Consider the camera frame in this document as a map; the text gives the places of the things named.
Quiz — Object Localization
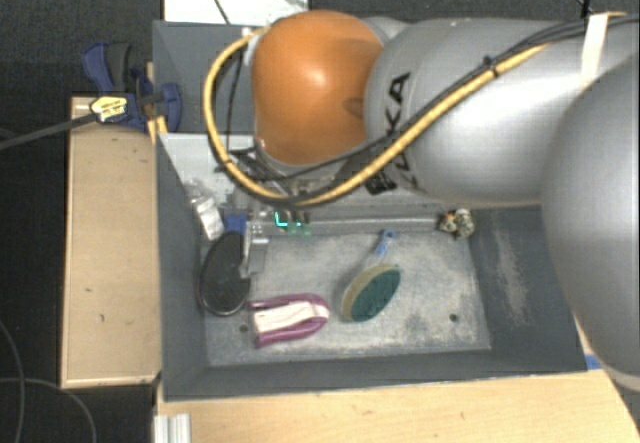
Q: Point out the black oval disc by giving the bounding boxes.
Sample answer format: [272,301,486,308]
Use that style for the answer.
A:
[197,229,253,318]

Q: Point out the small mottled toy animal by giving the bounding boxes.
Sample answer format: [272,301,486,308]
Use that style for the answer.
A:
[437,208,476,239]

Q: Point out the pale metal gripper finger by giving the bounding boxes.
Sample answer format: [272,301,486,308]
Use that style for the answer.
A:
[238,223,272,281]

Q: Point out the pale wood board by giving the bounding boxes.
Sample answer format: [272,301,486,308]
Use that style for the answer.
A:
[59,95,165,390]

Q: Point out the blue-handled green scrub brush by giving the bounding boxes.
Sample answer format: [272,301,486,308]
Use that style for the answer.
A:
[340,228,403,324]

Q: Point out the clear plastic bottle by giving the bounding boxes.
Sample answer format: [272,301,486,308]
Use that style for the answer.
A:
[182,177,226,242]

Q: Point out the black cylinder on white bracket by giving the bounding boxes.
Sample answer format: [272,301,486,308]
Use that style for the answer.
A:
[363,171,400,197]

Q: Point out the small blue block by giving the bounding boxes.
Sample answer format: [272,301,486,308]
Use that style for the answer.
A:
[223,212,250,234]

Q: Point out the grey metal bin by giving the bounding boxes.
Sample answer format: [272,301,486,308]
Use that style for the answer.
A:
[151,19,589,403]

